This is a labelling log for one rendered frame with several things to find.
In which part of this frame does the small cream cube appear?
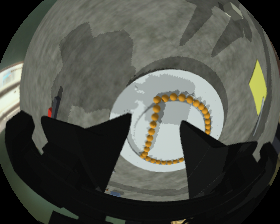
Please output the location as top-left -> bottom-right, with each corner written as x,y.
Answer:
222,2 -> 244,22

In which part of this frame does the yellow flat rectangular pad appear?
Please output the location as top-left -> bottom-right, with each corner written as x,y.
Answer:
249,59 -> 268,115

